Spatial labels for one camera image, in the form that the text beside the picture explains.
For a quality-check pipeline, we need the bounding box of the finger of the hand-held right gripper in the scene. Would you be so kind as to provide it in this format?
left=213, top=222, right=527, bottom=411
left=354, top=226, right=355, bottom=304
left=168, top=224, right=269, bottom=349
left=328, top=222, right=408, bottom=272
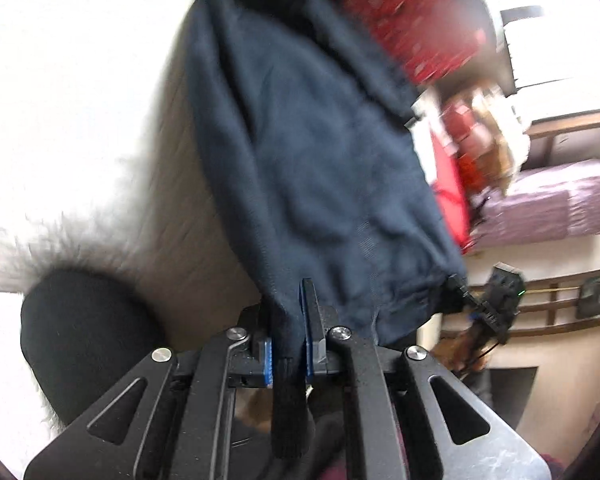
left=447, top=274, right=485, bottom=312

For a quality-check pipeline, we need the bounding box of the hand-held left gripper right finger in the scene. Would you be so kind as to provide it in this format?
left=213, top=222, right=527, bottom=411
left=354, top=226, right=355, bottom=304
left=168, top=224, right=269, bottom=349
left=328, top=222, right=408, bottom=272
left=299, top=277, right=551, bottom=480

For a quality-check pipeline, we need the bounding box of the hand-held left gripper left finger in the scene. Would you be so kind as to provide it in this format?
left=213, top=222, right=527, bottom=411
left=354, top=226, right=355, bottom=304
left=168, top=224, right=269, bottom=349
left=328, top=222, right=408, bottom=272
left=24, top=305, right=281, bottom=480

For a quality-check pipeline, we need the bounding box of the navy pinstriped zip jacket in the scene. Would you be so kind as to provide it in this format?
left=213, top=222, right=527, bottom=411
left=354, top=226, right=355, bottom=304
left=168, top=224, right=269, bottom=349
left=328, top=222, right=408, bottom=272
left=182, top=0, right=470, bottom=461

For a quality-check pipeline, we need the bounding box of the person's right forearm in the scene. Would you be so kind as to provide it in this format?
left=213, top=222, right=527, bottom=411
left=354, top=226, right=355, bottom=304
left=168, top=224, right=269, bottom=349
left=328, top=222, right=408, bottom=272
left=442, top=322, right=492, bottom=374

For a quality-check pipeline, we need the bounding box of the small black device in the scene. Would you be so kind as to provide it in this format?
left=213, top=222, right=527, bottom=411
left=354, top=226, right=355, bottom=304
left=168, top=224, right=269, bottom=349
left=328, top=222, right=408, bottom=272
left=576, top=276, right=600, bottom=319

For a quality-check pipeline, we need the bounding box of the purple wrapped mattress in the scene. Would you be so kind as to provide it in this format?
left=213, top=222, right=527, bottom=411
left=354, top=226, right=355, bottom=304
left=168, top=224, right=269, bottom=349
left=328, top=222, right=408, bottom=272
left=474, top=159, right=600, bottom=250

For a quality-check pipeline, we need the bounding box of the red cushion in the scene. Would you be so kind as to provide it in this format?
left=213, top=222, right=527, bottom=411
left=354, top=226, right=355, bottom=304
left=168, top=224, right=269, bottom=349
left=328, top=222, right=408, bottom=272
left=429, top=102, right=475, bottom=257

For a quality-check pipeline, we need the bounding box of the blond-haired pink plush doll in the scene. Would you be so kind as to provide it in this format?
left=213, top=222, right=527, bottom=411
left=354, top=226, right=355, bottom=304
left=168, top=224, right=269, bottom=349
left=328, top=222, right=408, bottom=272
left=462, top=85, right=532, bottom=198

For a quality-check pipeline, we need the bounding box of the black-framed white board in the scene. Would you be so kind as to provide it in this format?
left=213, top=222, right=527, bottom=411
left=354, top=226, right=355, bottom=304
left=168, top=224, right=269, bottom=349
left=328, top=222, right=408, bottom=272
left=500, top=5, right=600, bottom=97

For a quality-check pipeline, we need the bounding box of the red patterned blanket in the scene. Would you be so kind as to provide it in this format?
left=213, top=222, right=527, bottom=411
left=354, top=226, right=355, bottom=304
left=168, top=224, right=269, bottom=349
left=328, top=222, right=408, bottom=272
left=300, top=0, right=498, bottom=92

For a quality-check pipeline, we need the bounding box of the white quilted bed cover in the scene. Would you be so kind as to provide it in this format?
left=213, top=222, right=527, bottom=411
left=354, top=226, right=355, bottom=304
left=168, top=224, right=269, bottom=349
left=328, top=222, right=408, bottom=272
left=0, top=0, right=263, bottom=463

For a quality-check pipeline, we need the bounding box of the wooden wall rack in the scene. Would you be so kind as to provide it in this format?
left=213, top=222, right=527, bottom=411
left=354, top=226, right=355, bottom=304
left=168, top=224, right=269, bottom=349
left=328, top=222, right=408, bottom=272
left=472, top=262, right=600, bottom=343

